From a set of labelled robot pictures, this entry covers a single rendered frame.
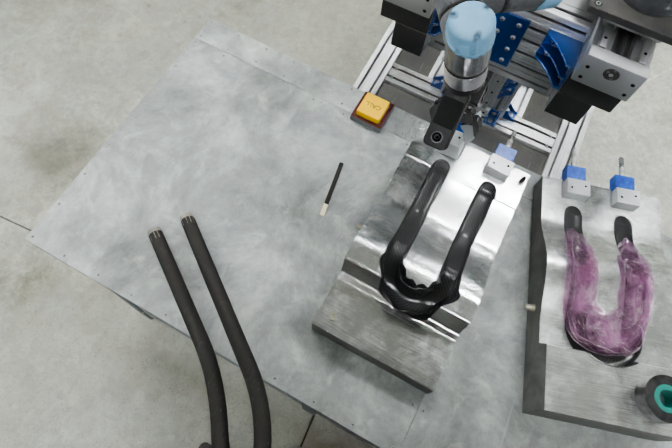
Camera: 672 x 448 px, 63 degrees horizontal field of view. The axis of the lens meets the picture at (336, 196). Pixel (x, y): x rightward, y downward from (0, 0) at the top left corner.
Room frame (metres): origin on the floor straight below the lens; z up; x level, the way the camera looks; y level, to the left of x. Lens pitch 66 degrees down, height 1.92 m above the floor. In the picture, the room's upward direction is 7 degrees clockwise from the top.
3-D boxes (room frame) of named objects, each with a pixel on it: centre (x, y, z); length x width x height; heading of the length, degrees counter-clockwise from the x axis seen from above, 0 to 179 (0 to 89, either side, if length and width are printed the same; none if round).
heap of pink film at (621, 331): (0.34, -0.55, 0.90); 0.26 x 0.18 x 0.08; 175
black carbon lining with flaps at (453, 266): (0.40, -0.21, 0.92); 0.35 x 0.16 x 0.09; 158
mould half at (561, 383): (0.33, -0.56, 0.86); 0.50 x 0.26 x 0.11; 175
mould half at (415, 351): (0.39, -0.20, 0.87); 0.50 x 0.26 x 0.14; 158
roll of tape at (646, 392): (0.13, -0.61, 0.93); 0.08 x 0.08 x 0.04
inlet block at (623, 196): (0.60, -0.63, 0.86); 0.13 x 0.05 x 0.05; 175
